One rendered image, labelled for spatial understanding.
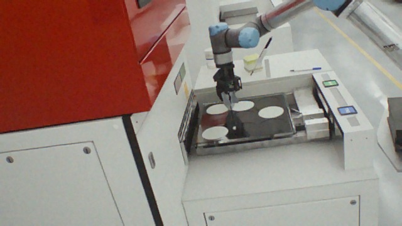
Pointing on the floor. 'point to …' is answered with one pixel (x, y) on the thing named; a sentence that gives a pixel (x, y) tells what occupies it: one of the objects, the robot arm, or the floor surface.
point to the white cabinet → (292, 207)
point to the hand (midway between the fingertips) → (229, 106)
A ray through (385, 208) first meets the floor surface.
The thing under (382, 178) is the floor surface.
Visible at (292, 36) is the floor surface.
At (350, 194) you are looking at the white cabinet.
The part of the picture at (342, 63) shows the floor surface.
